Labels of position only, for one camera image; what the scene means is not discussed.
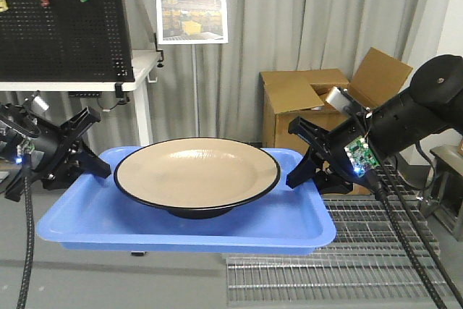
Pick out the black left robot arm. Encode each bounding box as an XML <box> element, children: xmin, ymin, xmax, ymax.
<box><xmin>1</xmin><ymin>102</ymin><xmax>111</xmax><ymax>190</ymax></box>

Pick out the black perforated pegboard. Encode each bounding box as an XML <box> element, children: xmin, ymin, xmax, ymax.
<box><xmin>1</xmin><ymin>0</ymin><xmax>135</xmax><ymax>82</ymax></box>

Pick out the yellow peg clip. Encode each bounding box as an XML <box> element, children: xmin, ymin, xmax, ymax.
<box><xmin>0</xmin><ymin>0</ymin><xmax>9</xmax><ymax>12</ymax></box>

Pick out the black braided cable right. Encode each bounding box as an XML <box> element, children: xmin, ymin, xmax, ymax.
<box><xmin>365</xmin><ymin>171</ymin><xmax>449</xmax><ymax>309</ymax></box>

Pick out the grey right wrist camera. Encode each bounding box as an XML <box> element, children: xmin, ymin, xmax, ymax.
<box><xmin>326</xmin><ymin>86</ymin><xmax>359</xmax><ymax>112</ymax></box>

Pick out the green circuit board right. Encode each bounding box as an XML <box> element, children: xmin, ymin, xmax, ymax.
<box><xmin>344</xmin><ymin>136</ymin><xmax>380</xmax><ymax>177</ymax></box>

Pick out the black braided cable left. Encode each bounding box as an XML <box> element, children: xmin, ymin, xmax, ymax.
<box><xmin>15</xmin><ymin>156</ymin><xmax>35</xmax><ymax>309</ymax></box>

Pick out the black braided cable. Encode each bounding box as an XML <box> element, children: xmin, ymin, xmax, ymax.
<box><xmin>15</xmin><ymin>156</ymin><xmax>35</xmax><ymax>309</ymax></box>
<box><xmin>365</xmin><ymin>171</ymin><xmax>449</xmax><ymax>309</ymax></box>

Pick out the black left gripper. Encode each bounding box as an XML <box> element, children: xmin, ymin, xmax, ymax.
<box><xmin>4</xmin><ymin>106</ymin><xmax>111</xmax><ymax>201</ymax></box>

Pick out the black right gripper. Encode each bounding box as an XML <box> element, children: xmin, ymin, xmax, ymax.
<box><xmin>286</xmin><ymin>108</ymin><xmax>385</xmax><ymax>200</ymax></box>

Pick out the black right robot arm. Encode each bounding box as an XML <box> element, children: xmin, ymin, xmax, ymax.
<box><xmin>286</xmin><ymin>54</ymin><xmax>462</xmax><ymax>195</ymax></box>

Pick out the grey curtain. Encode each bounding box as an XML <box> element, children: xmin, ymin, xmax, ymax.
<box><xmin>142</xmin><ymin>0</ymin><xmax>451</xmax><ymax>142</ymax></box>

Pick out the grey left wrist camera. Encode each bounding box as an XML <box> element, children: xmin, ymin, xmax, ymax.
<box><xmin>30</xmin><ymin>94</ymin><xmax>49</xmax><ymax>114</ymax></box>

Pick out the green circuit board left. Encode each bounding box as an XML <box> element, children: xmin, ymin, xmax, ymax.
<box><xmin>15</xmin><ymin>137</ymin><xmax>35</xmax><ymax>164</ymax></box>

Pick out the printed photo sign on stand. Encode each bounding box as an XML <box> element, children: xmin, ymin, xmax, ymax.
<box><xmin>156</xmin><ymin>0</ymin><xmax>229</xmax><ymax>137</ymax></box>

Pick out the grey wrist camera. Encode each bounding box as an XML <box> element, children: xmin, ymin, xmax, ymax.
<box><xmin>30</xmin><ymin>94</ymin><xmax>49</xmax><ymax>114</ymax></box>
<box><xmin>326</xmin><ymin>86</ymin><xmax>359</xmax><ymax>112</ymax></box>

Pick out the beige plate with black rim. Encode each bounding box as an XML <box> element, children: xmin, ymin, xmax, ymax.
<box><xmin>114</xmin><ymin>137</ymin><xmax>281</xmax><ymax>219</ymax></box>

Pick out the green circuit board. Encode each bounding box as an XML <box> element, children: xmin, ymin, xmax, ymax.
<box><xmin>15</xmin><ymin>137</ymin><xmax>35</xmax><ymax>164</ymax></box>
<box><xmin>344</xmin><ymin>136</ymin><xmax>380</xmax><ymax>177</ymax></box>

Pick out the open cardboard box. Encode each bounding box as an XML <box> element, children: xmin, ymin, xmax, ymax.
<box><xmin>260</xmin><ymin>48</ymin><xmax>412</xmax><ymax>155</ymax></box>

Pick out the blue plastic tray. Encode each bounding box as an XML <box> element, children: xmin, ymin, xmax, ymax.
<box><xmin>35</xmin><ymin>145</ymin><xmax>337</xmax><ymax>255</ymax></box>

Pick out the white desk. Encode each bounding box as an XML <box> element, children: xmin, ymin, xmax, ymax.
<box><xmin>1</xmin><ymin>50</ymin><xmax>162</xmax><ymax>146</ymax></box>

